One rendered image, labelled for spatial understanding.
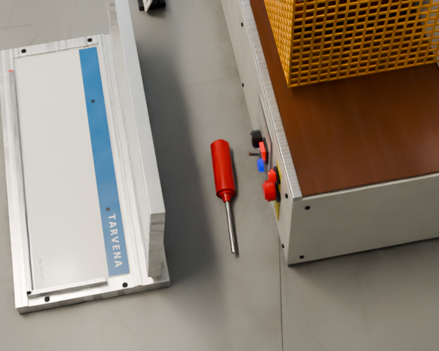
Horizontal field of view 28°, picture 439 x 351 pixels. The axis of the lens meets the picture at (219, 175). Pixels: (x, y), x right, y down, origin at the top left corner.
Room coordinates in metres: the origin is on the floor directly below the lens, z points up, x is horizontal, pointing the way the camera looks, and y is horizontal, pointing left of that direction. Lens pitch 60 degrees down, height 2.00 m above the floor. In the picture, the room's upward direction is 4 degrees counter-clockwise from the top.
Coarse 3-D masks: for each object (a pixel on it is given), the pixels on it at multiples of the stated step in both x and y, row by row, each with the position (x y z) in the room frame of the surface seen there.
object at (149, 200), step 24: (120, 0) 0.80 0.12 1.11; (120, 24) 0.76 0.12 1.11; (120, 48) 0.82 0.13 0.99; (120, 72) 0.77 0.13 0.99; (120, 96) 0.75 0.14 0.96; (144, 96) 0.64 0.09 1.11; (144, 120) 0.61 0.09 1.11; (144, 144) 0.57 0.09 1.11; (144, 168) 0.54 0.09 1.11; (144, 192) 0.57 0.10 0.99; (144, 216) 0.54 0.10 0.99; (144, 240) 0.50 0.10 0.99
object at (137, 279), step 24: (24, 48) 0.89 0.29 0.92; (48, 48) 0.88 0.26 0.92; (72, 48) 0.88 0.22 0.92; (0, 72) 0.84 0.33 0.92; (0, 96) 0.80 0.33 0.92; (120, 120) 0.74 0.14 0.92; (120, 144) 0.70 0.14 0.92; (120, 168) 0.66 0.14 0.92; (120, 192) 0.62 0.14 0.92; (144, 264) 0.50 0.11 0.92; (24, 288) 0.48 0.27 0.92; (96, 288) 0.47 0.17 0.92; (120, 288) 0.47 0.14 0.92; (144, 288) 0.47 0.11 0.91; (24, 312) 0.45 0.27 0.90
